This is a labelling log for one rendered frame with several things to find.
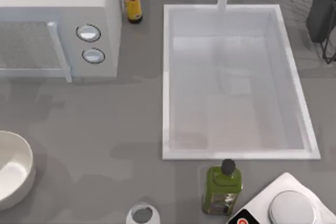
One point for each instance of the white sink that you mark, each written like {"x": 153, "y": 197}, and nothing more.
{"x": 236, "y": 82}

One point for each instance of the round microwave knob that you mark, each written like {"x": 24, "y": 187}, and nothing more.
{"x": 93, "y": 55}
{"x": 88, "y": 33}

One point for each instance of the pale microwave oven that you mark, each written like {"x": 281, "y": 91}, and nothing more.
{"x": 110, "y": 24}

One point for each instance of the green square bottle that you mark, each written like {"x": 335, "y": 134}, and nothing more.
{"x": 221, "y": 192}

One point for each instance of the white cup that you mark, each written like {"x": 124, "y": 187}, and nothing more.
{"x": 143, "y": 214}

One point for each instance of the microwave oven door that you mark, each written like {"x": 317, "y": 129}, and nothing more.
{"x": 29, "y": 45}

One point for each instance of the white kitchen scale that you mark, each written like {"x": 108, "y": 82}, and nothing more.
{"x": 288, "y": 203}

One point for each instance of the white bowl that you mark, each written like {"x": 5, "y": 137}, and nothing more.
{"x": 13, "y": 171}

